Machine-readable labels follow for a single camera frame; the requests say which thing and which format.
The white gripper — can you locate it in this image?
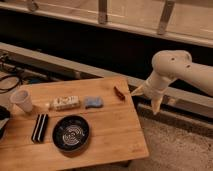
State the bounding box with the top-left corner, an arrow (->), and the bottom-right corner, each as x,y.
131,71 -> 175,115

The black white striped eraser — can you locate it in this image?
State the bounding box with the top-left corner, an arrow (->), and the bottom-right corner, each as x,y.
31,114 -> 49,143

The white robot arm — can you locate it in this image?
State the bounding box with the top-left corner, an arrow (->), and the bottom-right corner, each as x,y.
131,50 -> 213,115

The red brown small tool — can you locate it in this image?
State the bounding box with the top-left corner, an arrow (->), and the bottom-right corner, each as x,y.
114,86 -> 125,101

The blue sponge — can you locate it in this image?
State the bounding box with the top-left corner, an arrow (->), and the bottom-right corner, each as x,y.
84,97 -> 103,108

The black round bowl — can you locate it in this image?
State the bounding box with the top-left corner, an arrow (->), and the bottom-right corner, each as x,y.
52,115 -> 90,152

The white paper cup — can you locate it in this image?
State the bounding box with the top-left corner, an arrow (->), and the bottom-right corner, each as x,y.
10,90 -> 33,113

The dark object at left edge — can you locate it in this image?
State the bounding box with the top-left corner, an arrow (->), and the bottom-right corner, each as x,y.
0,106 -> 10,139

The metal bracket right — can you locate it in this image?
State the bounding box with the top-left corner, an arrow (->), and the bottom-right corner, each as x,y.
157,0 -> 175,35

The metal bracket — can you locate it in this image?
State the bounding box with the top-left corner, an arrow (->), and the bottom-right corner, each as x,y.
157,0 -> 175,35
98,0 -> 107,24

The metal bracket middle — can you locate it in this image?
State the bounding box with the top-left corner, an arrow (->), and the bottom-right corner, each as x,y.
98,0 -> 107,24

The black cable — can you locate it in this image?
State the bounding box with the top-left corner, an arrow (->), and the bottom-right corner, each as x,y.
0,63 -> 23,95

